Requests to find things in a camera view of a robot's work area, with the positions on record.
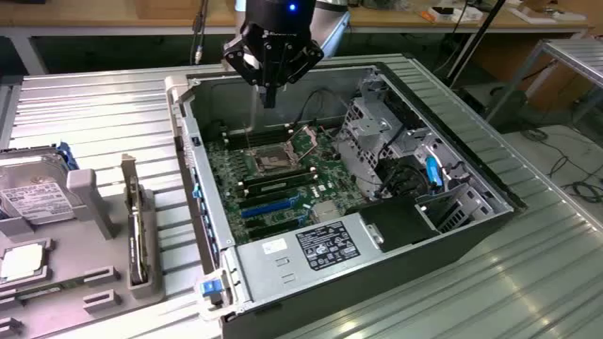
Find green motherboard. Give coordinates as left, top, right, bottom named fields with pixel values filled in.
left=204, top=123, right=374, bottom=246

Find black graphics card with fan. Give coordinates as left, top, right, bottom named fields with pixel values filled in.
left=120, top=152, right=155, bottom=285

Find black wire in case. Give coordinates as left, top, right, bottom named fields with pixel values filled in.
left=300, top=90, right=350, bottom=124

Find wooden desk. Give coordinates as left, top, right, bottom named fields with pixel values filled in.
left=0, top=0, right=595, bottom=36

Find silver chipset heatsink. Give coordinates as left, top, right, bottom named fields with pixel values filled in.
left=310, top=201, right=343, bottom=220

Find black floor cables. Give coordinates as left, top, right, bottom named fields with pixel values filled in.
left=522, top=126, right=603, bottom=204

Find orange and white box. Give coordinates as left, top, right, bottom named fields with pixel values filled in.
left=422, top=5, right=485, bottom=24

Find silver hard disk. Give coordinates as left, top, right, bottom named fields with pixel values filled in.
left=0, top=148, right=76, bottom=227

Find silver CPU chip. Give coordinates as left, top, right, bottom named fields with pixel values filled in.
left=0, top=243, right=47, bottom=280

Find grey parts rack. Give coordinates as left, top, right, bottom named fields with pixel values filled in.
left=0, top=168, right=166, bottom=339

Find grey metal frame table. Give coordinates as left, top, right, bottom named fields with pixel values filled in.
left=485, top=37, right=603, bottom=124

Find green RAM stick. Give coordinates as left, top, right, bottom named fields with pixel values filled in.
left=14, top=278, right=88, bottom=301

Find blue case latch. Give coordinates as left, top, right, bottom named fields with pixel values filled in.
left=198, top=278, right=223, bottom=296

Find white flat board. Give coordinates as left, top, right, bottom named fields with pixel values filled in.
left=506, top=5, right=557, bottom=24

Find metal drive cage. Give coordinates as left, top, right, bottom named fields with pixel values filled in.
left=336, top=97, right=411, bottom=198

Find metal socket cover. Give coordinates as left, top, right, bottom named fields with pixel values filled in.
left=284, top=125, right=319, bottom=162

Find blue disk bracket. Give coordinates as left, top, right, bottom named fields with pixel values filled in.
left=54, top=141, right=82, bottom=177

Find open black PC case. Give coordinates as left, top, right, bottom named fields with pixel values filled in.
left=163, top=61, right=529, bottom=339

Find grey hanging cable with plug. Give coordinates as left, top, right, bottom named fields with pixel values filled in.
left=191, top=0, right=210, bottom=65

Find installed black RAM stick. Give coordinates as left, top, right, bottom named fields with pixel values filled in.
left=244, top=171, right=316, bottom=197

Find CPU socket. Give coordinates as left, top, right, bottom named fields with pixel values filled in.
left=252, top=143, right=303, bottom=174

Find black box on floor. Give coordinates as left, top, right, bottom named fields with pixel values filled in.
left=459, top=84, right=529, bottom=124

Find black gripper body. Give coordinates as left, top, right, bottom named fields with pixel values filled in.
left=240, top=0, right=316, bottom=70

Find blue expansion slot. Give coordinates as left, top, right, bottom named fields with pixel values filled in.
left=240, top=199, right=303, bottom=218

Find black expansion slot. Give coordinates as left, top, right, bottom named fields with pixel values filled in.
left=238, top=192, right=303, bottom=210
left=244, top=217, right=303, bottom=240

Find black RAM slot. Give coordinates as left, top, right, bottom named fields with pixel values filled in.
left=223, top=125, right=294, bottom=149

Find black slanted pole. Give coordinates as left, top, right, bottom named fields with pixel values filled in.
left=445, top=0, right=509, bottom=81

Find grey power supply unit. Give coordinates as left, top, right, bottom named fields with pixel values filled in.
left=235, top=211, right=386, bottom=304

